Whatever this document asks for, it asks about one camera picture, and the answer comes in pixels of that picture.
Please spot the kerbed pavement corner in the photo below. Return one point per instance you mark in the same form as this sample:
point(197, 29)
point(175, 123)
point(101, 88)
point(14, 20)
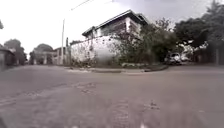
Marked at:
point(120, 69)

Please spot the distant trees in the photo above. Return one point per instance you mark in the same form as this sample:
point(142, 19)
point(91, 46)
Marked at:
point(16, 48)

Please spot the large dark trees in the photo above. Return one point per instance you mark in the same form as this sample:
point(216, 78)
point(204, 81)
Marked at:
point(203, 30)

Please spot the white car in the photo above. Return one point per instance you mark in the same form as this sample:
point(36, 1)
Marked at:
point(174, 58)

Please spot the two-storey building with white wall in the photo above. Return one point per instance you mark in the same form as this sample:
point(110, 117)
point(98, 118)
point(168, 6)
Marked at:
point(100, 40)

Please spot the low dark building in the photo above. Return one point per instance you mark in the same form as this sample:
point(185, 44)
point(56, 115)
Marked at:
point(6, 58)

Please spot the pale utility pole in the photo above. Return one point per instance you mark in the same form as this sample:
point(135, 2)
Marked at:
point(62, 40)

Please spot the bushes and small trees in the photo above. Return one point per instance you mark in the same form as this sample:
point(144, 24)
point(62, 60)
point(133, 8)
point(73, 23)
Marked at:
point(146, 43)

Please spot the low building with gate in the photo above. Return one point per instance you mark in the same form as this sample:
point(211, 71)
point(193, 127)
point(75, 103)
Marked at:
point(46, 57)

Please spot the grey asphalt road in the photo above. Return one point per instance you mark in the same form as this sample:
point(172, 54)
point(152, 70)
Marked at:
point(110, 90)

